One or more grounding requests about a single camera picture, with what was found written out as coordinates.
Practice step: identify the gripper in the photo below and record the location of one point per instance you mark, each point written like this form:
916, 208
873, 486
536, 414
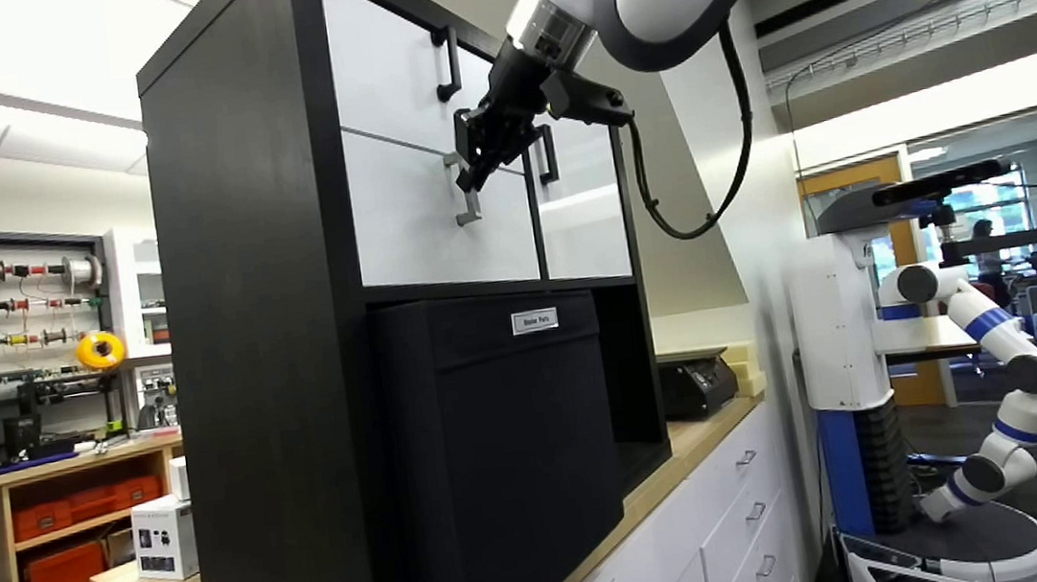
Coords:
512, 89

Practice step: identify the narrow white drawer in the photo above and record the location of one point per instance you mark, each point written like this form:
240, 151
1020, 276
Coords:
584, 226

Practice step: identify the white counter drawer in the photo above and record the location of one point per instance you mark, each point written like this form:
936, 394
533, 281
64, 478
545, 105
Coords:
766, 578
745, 523
739, 461

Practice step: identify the black cabinet with white drawers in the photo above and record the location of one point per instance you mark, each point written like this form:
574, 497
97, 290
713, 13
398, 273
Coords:
260, 308

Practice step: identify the black fabric storage bin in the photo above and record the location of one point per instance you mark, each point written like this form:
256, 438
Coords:
497, 457

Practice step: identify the black label printer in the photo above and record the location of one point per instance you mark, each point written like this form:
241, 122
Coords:
694, 383

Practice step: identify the yellow foam block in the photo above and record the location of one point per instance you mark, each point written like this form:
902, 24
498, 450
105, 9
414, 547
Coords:
750, 368

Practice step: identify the white and blue mobile robot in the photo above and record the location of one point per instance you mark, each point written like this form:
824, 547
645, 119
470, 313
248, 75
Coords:
836, 335

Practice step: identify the ceiling light panel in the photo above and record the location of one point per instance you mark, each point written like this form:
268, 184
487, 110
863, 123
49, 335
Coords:
58, 127

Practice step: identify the yellow filament spool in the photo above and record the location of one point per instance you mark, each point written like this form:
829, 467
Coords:
100, 350

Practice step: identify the small white box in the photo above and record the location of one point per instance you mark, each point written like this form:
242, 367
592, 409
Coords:
180, 479

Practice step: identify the person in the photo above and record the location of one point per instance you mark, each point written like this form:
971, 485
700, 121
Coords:
987, 256

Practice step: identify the white product box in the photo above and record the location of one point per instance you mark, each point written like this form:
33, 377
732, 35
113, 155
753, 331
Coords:
162, 539

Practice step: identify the row of orange cases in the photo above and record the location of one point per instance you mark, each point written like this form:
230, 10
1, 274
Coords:
79, 506

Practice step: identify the large orange case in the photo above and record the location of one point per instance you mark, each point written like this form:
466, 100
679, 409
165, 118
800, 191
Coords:
62, 575

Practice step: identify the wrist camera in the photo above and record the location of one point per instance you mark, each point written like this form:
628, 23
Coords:
590, 98

